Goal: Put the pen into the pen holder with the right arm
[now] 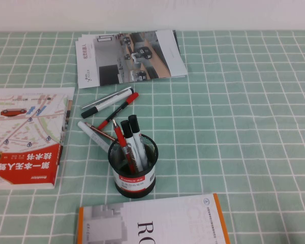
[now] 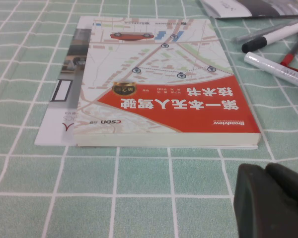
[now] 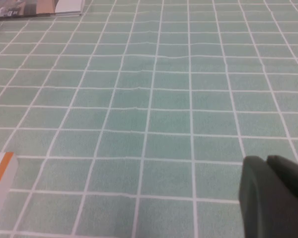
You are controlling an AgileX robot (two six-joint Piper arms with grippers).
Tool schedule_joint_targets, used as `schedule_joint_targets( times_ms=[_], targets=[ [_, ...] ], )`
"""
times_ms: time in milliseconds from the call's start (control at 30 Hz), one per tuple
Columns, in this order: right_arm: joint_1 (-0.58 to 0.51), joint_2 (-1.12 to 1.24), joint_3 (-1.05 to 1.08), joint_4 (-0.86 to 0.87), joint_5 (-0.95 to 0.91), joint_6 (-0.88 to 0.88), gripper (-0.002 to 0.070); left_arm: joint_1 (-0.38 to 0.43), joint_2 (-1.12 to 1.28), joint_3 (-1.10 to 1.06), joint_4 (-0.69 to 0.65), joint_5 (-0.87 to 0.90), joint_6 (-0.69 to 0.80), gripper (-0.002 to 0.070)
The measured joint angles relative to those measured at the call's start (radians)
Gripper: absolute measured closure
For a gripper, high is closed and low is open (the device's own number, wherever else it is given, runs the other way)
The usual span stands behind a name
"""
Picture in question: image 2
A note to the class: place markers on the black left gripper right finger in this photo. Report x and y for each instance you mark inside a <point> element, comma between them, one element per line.
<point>290,183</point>

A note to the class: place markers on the translucent grey pen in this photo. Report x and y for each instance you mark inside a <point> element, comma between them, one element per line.
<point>258,32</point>

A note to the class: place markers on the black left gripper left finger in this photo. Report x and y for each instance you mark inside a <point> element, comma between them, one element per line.
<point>263,208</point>

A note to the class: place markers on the white grey robot brochure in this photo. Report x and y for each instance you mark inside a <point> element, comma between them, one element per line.
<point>228,7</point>

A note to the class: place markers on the white marker black cap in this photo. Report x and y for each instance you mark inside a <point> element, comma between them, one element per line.
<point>278,34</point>

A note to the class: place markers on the red map cover book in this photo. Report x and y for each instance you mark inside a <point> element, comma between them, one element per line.
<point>164,104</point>

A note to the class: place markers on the white silver pen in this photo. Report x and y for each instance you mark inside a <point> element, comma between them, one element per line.
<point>270,67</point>

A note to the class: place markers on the green grid tablecloth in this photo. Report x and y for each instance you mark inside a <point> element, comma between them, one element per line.
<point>139,193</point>

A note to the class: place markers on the red gel pen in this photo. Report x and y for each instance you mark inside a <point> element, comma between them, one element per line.
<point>289,55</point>

